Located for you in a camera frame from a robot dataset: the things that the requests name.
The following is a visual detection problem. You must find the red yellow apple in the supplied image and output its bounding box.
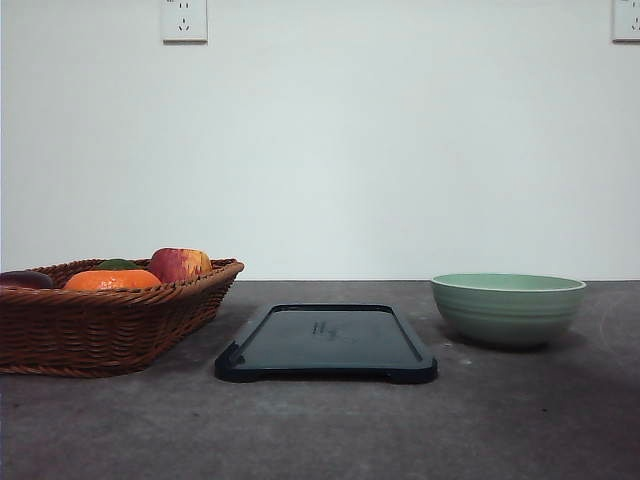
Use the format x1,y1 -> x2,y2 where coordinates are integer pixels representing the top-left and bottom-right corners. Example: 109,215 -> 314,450
150,247 -> 212,283

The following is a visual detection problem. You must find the dark green fruit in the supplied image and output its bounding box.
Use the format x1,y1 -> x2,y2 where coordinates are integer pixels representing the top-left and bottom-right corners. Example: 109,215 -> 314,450
98,259 -> 143,270

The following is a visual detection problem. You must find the orange tangerine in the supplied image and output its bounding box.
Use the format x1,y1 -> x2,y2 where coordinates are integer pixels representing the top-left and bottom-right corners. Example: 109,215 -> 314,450
63,270 -> 162,291

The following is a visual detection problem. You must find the light green ceramic bowl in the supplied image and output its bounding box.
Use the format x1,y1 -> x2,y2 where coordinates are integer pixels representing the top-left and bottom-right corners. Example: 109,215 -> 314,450
432,272 -> 586,345

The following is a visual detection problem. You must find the dark blue rectangular tray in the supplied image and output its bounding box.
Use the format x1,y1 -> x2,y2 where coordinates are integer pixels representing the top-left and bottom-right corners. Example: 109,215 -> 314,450
215,304 -> 438,383

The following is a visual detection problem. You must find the white wall socket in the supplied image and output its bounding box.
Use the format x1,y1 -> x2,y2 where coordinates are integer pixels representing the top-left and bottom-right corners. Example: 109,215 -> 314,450
612,0 -> 640,42
161,0 -> 209,47

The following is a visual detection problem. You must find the white wall socket right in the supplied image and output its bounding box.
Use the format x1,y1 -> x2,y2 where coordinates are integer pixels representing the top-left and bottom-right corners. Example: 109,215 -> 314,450
612,0 -> 640,42

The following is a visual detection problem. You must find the white wall socket left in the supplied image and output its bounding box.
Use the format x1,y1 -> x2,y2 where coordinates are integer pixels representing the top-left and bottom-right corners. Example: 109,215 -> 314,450
161,0 -> 209,47

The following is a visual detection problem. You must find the dark purple fruit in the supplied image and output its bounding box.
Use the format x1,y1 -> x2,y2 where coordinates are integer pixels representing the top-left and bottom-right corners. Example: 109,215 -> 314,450
0,270 -> 54,289

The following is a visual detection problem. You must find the brown wicker basket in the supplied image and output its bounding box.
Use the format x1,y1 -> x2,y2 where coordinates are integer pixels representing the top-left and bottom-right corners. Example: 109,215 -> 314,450
0,258 -> 245,377

